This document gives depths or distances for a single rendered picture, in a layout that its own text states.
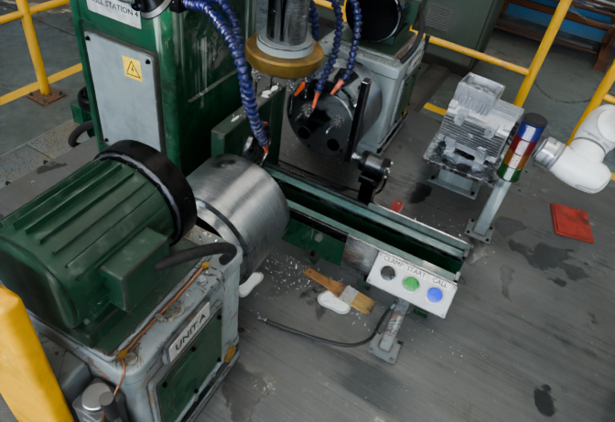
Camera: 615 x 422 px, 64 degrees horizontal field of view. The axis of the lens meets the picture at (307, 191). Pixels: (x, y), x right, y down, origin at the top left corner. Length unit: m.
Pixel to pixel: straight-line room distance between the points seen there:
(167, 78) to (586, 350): 1.22
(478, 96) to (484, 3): 2.62
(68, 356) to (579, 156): 1.40
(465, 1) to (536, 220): 2.71
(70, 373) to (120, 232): 0.24
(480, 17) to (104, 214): 3.77
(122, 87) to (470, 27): 3.35
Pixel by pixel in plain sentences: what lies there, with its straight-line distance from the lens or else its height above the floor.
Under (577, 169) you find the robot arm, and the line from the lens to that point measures 1.64.
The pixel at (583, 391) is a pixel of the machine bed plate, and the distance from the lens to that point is 1.40.
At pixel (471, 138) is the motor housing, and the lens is 1.62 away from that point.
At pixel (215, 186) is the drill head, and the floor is 1.16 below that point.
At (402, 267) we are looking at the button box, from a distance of 1.03.
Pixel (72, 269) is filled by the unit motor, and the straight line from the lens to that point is 0.67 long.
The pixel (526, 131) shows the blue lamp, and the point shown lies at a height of 1.19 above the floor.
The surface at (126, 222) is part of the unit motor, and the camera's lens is 0.71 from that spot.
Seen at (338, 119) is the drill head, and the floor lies 1.08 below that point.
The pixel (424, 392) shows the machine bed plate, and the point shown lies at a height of 0.80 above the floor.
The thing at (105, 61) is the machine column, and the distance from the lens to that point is 1.28.
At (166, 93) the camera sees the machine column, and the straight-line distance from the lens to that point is 1.19.
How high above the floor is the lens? 1.83
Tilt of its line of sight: 41 degrees down
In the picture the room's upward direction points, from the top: 9 degrees clockwise
